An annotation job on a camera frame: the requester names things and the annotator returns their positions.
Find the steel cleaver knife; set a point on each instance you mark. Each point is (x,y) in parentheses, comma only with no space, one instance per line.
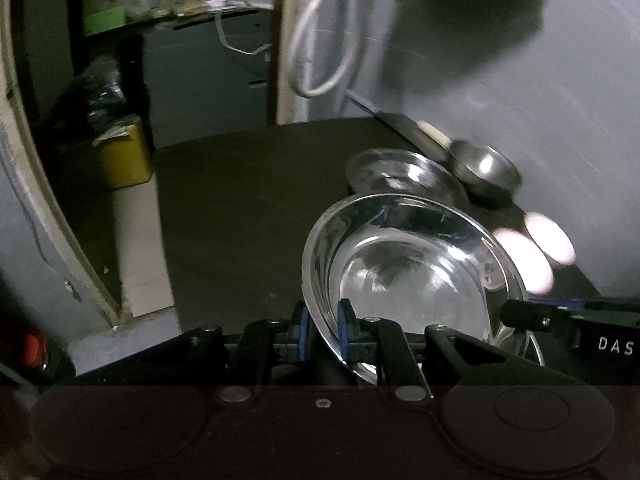
(406,127)

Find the white bowl red rim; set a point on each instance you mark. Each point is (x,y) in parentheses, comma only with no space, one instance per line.
(532,264)
(550,239)

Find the yellow bin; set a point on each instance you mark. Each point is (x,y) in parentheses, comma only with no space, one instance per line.
(122,153)

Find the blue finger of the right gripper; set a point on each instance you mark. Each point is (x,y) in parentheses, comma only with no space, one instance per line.
(572,304)

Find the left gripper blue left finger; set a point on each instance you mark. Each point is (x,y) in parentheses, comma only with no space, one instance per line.
(300,331)

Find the green box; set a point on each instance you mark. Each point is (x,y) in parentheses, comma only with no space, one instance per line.
(104,20)

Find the cream rolled cloth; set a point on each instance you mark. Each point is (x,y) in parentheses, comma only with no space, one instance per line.
(435,134)

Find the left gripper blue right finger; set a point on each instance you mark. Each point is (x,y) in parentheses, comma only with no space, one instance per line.
(347,325)

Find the large steel deep plate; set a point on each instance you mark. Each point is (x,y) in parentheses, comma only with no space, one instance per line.
(414,261)

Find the dark cabinet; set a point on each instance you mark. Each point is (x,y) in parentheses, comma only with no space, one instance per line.
(204,79)

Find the black garbage bag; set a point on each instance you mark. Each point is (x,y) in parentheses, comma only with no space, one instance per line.
(94,101)

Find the small steel bowl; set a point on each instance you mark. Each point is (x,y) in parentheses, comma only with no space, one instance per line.
(483,170)

